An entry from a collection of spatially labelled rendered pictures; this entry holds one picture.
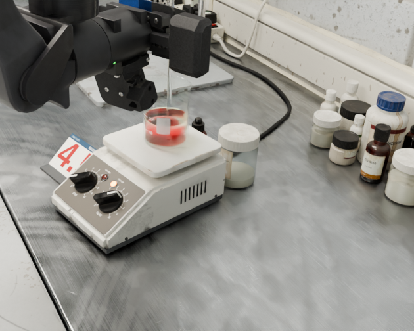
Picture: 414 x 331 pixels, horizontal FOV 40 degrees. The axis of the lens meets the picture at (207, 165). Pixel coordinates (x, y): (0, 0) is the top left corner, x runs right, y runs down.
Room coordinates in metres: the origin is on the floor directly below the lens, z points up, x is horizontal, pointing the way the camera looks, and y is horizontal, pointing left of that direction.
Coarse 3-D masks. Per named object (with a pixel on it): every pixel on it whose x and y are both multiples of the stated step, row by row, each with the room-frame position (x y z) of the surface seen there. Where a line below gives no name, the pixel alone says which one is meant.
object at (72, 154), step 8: (64, 144) 0.75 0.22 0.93; (72, 144) 0.74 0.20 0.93; (80, 144) 0.74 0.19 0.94; (64, 152) 0.74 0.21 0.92; (72, 152) 0.73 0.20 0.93; (80, 152) 0.72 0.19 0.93; (88, 152) 0.72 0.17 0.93; (56, 160) 0.73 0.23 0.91; (64, 160) 0.72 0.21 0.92; (72, 160) 0.72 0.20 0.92; (80, 160) 0.71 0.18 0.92; (64, 168) 0.71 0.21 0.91; (72, 168) 0.71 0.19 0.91
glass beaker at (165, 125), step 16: (160, 80) 0.70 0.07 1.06; (176, 80) 0.70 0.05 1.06; (160, 96) 0.65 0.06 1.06; (176, 96) 0.65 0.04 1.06; (144, 112) 0.66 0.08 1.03; (160, 112) 0.65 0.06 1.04; (176, 112) 0.65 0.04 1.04; (144, 128) 0.66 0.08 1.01; (160, 128) 0.65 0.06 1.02; (176, 128) 0.65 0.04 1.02; (160, 144) 0.65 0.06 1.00; (176, 144) 0.65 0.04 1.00
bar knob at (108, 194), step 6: (102, 192) 0.58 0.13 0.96; (108, 192) 0.57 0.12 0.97; (114, 192) 0.57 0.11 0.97; (96, 198) 0.57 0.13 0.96; (102, 198) 0.57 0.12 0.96; (108, 198) 0.57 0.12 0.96; (114, 198) 0.57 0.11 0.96; (120, 198) 0.57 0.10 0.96; (102, 204) 0.57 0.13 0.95; (108, 204) 0.57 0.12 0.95; (114, 204) 0.57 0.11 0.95; (120, 204) 0.57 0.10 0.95; (102, 210) 0.57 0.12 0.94; (108, 210) 0.56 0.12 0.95; (114, 210) 0.56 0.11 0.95
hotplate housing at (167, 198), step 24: (120, 168) 0.63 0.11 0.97; (192, 168) 0.64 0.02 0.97; (216, 168) 0.65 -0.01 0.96; (168, 192) 0.60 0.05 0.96; (192, 192) 0.62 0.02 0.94; (216, 192) 0.66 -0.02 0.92; (72, 216) 0.58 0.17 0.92; (144, 216) 0.57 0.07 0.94; (168, 216) 0.60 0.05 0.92; (96, 240) 0.54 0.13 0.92; (120, 240) 0.54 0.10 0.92
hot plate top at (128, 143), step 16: (128, 128) 0.70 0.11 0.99; (192, 128) 0.71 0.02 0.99; (112, 144) 0.65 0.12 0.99; (128, 144) 0.65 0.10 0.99; (144, 144) 0.66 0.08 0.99; (192, 144) 0.67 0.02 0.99; (208, 144) 0.67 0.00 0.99; (128, 160) 0.62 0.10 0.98; (144, 160) 0.62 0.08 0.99; (160, 160) 0.62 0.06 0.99; (176, 160) 0.62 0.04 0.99; (192, 160) 0.63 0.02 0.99; (160, 176) 0.59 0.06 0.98
